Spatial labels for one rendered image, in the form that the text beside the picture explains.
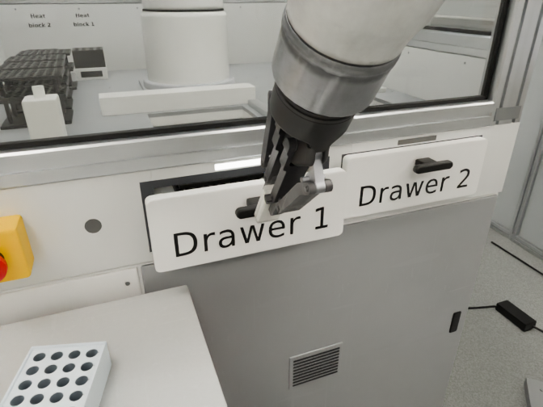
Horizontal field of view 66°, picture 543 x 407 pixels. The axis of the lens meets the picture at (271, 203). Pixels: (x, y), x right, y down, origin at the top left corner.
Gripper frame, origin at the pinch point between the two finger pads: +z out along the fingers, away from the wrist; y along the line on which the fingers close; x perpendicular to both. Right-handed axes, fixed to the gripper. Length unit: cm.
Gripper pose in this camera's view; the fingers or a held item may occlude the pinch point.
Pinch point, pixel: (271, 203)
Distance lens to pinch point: 52.1
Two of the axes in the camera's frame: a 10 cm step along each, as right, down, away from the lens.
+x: -9.3, 1.6, -3.2
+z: -2.1, 5.0, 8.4
